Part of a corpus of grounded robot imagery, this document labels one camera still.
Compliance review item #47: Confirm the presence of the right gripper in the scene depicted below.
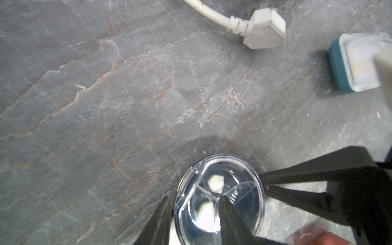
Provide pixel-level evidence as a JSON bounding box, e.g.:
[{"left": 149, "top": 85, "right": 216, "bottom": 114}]
[{"left": 258, "top": 146, "right": 392, "bottom": 245}]

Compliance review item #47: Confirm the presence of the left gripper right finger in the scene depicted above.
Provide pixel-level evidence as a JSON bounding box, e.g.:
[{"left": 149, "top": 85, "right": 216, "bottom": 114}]
[{"left": 218, "top": 196, "right": 283, "bottom": 245}]

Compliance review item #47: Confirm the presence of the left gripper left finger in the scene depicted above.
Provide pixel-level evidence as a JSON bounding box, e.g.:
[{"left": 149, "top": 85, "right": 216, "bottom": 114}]
[{"left": 134, "top": 197, "right": 174, "bottom": 245}]

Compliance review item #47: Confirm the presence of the dark blue round pillbox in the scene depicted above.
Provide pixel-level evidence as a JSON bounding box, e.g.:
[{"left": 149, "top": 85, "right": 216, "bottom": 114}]
[{"left": 174, "top": 154, "right": 265, "bottom": 245}]

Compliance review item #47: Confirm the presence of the dark red small pillbox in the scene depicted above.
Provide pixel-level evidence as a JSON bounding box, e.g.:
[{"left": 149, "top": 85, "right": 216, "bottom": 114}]
[{"left": 293, "top": 229, "right": 353, "bottom": 245}]

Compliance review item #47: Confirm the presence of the teal rectangular pillbox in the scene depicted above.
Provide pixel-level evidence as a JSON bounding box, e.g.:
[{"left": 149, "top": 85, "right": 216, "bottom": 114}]
[{"left": 328, "top": 33, "right": 392, "bottom": 93}]

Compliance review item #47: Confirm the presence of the white toaster power cable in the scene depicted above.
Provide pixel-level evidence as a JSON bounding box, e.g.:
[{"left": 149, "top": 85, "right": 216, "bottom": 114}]
[{"left": 183, "top": 0, "right": 287, "bottom": 50}]

